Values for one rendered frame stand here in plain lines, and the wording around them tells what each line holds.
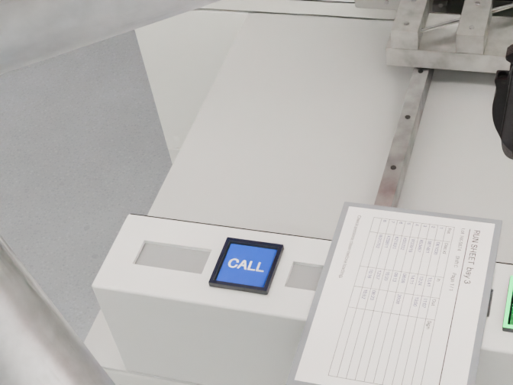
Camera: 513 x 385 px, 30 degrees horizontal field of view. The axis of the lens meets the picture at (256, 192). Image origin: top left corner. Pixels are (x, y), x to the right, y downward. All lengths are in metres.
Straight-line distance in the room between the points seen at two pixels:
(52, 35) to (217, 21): 1.07
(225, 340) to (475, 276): 0.24
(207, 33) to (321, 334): 0.76
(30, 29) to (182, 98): 1.20
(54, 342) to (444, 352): 0.33
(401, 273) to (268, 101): 0.47
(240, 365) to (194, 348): 0.05
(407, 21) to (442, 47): 0.05
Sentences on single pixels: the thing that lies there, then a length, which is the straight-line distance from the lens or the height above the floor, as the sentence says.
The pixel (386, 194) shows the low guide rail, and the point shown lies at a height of 0.85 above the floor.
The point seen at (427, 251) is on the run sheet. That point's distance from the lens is 0.87.
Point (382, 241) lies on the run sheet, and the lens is 0.88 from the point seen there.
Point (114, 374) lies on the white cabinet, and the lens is 1.03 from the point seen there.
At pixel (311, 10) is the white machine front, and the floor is 0.83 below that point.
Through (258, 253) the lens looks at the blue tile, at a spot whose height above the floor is 0.96.
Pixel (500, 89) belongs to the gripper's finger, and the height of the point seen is 1.20.
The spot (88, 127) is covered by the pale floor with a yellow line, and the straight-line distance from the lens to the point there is 2.62.
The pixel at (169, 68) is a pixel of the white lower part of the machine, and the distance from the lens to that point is 1.56.
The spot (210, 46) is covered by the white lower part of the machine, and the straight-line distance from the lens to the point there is 1.50.
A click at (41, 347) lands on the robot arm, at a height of 1.14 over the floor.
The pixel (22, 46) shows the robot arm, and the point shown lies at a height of 1.40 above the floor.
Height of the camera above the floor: 1.63
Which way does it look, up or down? 45 degrees down
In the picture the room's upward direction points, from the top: 11 degrees counter-clockwise
